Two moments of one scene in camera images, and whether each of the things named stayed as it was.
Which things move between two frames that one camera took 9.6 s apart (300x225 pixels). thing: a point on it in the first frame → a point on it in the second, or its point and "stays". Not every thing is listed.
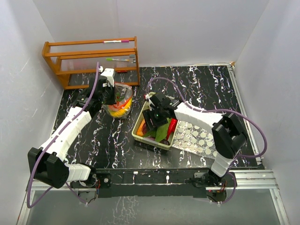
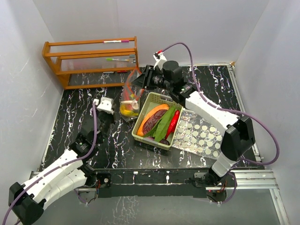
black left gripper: x=112 y=101 → x=112 y=116
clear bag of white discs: x=194 y=133 stays
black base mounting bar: x=117 y=183 stays
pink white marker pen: x=116 y=41 stays
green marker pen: x=116 y=59 stays
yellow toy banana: x=122 y=112 → x=123 y=110
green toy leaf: x=160 y=134 stays
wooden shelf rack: x=81 y=57 stays
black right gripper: x=148 y=115 → x=144 y=80
